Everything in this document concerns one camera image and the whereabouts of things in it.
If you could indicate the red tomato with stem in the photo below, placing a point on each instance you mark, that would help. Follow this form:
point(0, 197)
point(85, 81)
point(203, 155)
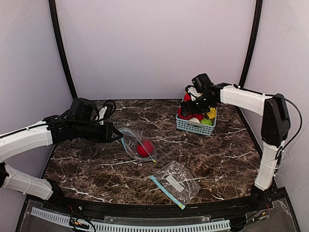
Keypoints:
point(145, 149)

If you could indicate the clear zip bag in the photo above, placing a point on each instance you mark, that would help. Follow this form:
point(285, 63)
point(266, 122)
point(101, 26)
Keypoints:
point(130, 141)
point(177, 183)

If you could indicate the black frame post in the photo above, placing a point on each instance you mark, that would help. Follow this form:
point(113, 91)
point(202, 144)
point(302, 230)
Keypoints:
point(252, 41)
point(61, 48)

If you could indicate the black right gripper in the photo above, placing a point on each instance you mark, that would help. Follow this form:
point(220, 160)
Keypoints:
point(189, 106)

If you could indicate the black front table rail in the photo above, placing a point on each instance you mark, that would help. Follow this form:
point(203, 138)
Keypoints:
point(110, 201)

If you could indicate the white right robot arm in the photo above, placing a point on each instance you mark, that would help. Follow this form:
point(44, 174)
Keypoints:
point(272, 108)

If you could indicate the white slotted cable duct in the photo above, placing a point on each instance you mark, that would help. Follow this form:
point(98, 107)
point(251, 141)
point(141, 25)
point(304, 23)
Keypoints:
point(117, 224)

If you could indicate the light blue plastic basket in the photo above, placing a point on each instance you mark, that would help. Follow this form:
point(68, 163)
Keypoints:
point(194, 127)

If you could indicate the white garlic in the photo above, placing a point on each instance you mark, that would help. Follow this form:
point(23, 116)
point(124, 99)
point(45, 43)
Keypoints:
point(194, 120)

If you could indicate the yellow lemon right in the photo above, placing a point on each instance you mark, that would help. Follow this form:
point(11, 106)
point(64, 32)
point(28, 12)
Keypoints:
point(211, 114)

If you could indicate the red wrinkled fruit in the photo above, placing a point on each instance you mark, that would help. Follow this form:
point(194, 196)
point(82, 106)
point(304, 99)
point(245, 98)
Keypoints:
point(181, 116)

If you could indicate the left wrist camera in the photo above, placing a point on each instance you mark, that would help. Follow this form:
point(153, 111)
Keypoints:
point(106, 111)

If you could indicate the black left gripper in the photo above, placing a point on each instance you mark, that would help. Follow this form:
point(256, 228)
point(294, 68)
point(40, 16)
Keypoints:
point(108, 132)

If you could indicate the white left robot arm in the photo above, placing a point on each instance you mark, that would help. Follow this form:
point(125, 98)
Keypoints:
point(83, 120)

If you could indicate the red apple back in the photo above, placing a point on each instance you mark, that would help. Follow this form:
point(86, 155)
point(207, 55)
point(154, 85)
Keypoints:
point(187, 97)

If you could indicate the green lime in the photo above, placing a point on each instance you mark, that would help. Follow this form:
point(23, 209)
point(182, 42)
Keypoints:
point(206, 122)

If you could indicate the black left frame post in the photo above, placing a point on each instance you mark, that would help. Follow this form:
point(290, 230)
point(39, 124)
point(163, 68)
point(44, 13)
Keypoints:
point(61, 48)

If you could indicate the black right frame post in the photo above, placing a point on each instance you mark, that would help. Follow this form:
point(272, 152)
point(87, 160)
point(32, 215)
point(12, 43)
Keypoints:
point(252, 41)

